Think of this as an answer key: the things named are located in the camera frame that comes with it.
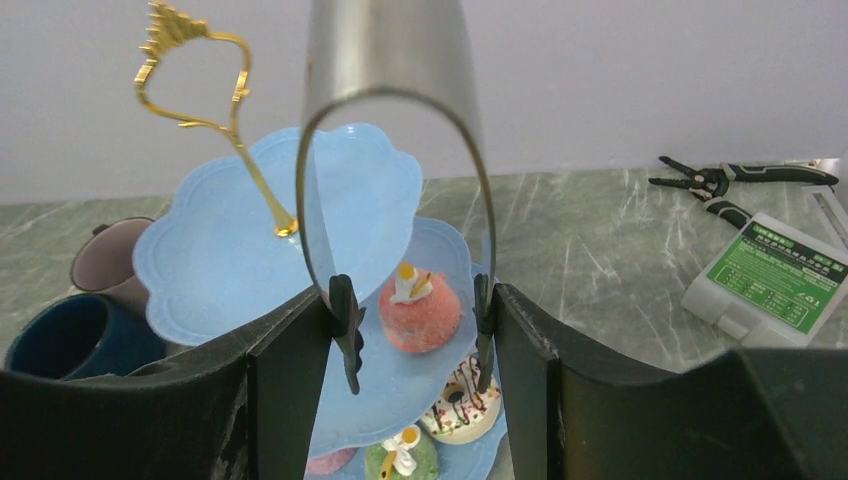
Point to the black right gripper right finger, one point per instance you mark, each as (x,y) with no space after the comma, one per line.
(577,409)

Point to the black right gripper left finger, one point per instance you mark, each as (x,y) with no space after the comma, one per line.
(241,406)

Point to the green cupcake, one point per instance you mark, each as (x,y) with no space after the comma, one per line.
(409,455)

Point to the blue three-tier cake stand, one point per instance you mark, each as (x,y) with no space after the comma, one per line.
(229,248)

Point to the pink cupcake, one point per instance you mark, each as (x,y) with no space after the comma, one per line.
(418,310)

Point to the chocolate white sprinkled donut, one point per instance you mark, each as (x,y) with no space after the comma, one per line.
(461,414)

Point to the green white electronic box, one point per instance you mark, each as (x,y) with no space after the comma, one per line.
(772,286)

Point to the dark blue mug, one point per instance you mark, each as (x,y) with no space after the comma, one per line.
(82,336)

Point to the purple-grey mug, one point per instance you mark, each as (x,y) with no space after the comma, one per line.
(104,265)

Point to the black pliers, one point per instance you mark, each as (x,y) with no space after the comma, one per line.
(709,185)

